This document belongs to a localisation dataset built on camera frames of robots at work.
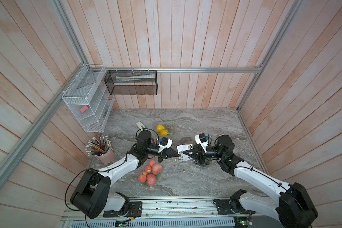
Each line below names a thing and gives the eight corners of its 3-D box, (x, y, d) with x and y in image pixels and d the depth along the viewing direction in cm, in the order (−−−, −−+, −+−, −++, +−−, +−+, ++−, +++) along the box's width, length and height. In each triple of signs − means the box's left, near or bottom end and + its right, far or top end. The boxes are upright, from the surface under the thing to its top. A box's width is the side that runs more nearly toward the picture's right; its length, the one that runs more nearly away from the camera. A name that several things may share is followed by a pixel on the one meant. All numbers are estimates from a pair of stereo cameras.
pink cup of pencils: (94, 165, 91) (82, 153, 78) (100, 149, 99) (90, 136, 86) (114, 165, 91) (106, 153, 78) (118, 149, 99) (111, 136, 86)
